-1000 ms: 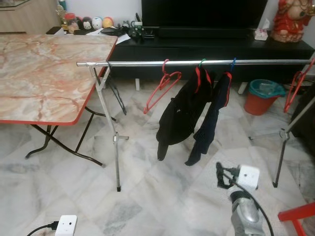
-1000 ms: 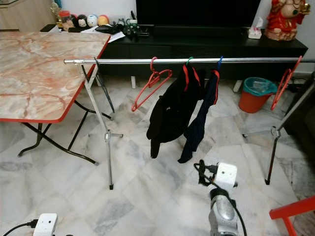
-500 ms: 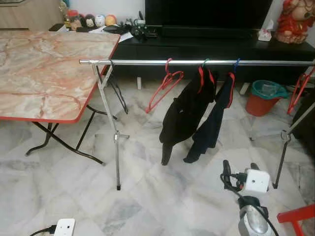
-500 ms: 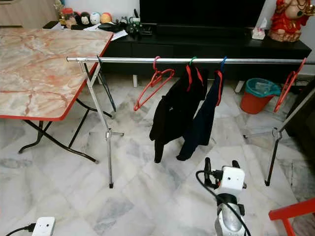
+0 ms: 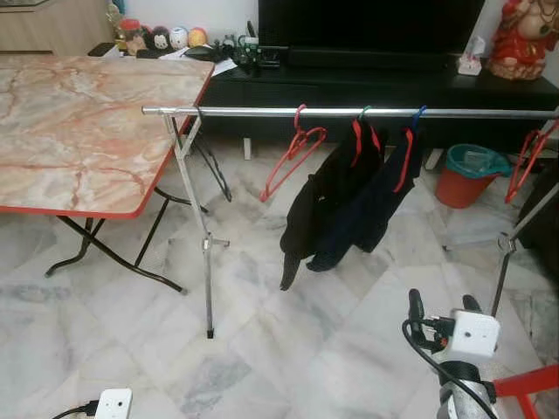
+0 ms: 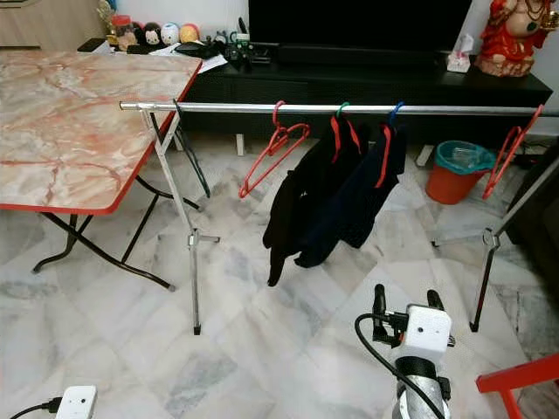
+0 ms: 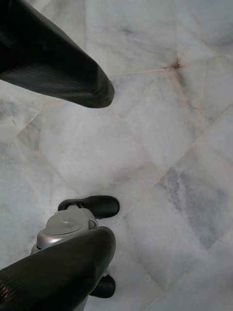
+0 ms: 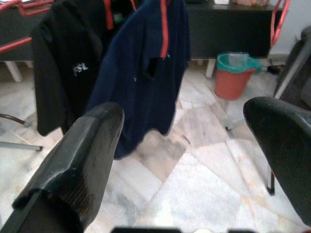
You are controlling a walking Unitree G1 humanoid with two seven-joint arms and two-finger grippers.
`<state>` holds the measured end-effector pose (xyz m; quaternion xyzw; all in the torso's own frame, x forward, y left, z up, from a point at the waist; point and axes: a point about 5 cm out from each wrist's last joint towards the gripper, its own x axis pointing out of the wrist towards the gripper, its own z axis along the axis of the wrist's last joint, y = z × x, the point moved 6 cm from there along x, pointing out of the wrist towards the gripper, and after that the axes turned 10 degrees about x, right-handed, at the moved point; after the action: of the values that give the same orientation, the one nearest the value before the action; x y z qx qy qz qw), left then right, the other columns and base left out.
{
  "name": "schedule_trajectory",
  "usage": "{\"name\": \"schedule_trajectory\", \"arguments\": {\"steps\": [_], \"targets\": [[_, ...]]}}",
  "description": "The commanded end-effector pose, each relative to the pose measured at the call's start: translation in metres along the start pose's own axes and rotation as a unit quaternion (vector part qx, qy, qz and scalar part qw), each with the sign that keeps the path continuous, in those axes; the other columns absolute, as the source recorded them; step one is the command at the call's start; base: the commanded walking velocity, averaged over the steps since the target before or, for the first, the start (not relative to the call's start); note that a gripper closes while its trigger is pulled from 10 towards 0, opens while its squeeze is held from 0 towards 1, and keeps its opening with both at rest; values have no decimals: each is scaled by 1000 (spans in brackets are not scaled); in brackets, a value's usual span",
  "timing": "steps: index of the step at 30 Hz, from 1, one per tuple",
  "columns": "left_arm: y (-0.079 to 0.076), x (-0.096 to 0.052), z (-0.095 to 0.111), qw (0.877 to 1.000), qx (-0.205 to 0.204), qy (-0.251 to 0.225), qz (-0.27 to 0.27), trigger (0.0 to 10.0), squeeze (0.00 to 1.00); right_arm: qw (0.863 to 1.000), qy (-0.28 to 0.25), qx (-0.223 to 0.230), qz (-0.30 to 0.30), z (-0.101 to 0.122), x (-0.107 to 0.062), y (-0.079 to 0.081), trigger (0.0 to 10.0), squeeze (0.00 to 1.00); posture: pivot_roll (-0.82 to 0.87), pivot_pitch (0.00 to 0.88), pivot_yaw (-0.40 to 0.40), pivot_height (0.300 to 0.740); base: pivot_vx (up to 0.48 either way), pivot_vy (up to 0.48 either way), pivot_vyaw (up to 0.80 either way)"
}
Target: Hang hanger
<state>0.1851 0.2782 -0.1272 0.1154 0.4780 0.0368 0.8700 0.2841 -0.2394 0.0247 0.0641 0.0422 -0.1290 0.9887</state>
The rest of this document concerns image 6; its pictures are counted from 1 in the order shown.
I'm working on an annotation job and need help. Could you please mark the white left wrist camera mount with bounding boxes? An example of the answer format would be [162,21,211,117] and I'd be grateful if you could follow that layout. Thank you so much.
[55,386,98,419]

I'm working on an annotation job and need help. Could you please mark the black round plush toy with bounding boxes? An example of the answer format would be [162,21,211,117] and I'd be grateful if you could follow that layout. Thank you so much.
[141,23,162,47]

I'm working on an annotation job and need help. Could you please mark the dark brown sofa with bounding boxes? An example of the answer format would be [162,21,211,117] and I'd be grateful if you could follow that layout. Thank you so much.
[507,144,559,280]

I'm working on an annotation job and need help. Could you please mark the black television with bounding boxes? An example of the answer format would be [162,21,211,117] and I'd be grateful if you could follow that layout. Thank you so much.
[247,0,474,49]

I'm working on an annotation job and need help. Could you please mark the thin black wire hanger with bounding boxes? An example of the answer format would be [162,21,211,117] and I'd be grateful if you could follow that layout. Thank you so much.
[148,101,212,199]

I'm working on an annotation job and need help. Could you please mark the red hanger with green hook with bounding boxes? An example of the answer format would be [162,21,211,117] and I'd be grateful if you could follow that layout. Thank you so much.
[330,102,361,164]

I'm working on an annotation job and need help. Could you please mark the red ceramic figurine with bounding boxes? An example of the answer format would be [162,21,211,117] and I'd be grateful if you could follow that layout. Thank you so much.
[475,0,559,78]

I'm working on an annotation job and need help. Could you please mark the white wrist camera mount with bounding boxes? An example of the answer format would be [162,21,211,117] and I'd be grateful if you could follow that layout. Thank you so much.
[55,386,98,419]
[393,304,453,361]

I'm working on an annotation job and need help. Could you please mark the red bin with teal liner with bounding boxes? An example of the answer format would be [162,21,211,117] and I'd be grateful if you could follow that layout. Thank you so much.
[425,141,496,206]

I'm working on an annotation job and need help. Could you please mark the red plastic stool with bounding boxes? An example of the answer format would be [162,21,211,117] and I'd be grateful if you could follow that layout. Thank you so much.
[476,354,559,419]

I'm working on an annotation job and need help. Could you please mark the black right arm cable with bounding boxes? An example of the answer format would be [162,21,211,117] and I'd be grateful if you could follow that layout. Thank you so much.
[355,314,446,419]

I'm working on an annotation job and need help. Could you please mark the black t-shirt with white print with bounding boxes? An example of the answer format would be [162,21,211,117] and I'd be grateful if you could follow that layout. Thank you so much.
[263,120,368,287]

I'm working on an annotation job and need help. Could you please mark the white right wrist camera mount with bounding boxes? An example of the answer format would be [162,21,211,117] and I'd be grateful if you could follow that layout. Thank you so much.
[393,304,453,361]

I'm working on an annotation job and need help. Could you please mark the white tissue box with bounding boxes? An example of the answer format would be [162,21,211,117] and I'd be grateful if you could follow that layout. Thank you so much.
[446,35,475,73]

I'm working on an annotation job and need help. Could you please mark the silver metal clothes rack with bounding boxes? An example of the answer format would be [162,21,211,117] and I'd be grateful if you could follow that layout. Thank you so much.
[120,100,559,335]

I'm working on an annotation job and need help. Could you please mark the gold ornament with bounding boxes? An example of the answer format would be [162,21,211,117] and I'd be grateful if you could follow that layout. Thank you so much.
[96,0,119,36]

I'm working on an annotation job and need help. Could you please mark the light wooden cabinet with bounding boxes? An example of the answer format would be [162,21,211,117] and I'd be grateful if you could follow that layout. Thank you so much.
[0,0,106,51]

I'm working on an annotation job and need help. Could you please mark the black TV console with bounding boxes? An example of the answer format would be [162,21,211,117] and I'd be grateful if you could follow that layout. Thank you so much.
[77,38,553,158]

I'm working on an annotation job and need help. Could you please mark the white paper sheets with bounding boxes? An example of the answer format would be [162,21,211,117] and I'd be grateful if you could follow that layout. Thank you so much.
[148,44,228,73]

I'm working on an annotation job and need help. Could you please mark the red plastic hanger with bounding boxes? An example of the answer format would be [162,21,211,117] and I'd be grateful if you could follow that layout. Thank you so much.
[482,105,545,200]
[239,100,312,199]

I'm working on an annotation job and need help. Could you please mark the navy shirt with red collar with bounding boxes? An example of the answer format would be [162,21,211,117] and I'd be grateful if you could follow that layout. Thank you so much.
[294,122,408,268]

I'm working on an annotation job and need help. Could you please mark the black game controllers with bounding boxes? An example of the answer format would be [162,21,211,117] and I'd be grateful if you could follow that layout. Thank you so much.
[221,31,272,67]

